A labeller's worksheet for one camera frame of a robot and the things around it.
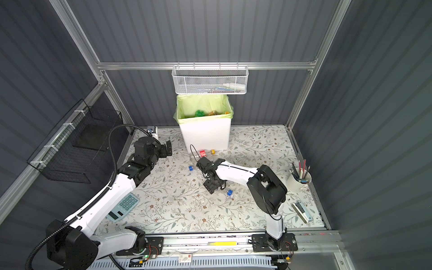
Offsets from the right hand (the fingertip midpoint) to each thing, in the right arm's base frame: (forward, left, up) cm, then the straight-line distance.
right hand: (217, 184), depth 91 cm
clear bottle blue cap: (+10, +16, +1) cm, 19 cm away
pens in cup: (+1, -43, +8) cm, 43 cm away
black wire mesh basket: (+5, +61, +28) cm, 67 cm away
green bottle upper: (+40, +12, +16) cm, 45 cm away
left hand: (+10, +27, +25) cm, 38 cm away
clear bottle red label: (+18, +10, +5) cm, 21 cm away
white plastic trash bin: (+23, +5, +16) cm, 29 cm away
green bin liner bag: (+41, +14, +20) cm, 48 cm away
